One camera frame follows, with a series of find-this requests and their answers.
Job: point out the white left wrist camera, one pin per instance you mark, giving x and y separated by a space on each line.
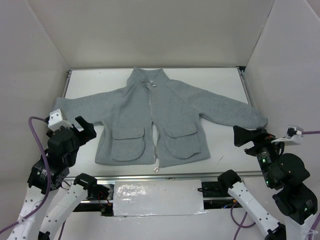
56 121

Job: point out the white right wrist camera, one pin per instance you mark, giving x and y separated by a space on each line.
293 136

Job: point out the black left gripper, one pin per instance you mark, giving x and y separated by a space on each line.
75 131

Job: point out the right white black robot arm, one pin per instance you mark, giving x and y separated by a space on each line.
283 172

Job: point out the silver foil tape sheet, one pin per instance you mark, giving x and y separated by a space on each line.
157 198

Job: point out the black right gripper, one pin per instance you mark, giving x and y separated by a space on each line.
255 139

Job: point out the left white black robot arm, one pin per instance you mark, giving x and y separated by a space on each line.
46 177

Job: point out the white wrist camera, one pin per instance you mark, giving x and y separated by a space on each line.
56 121
293 136

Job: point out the grey zip-up fleece jacket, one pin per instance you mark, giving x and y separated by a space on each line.
155 119

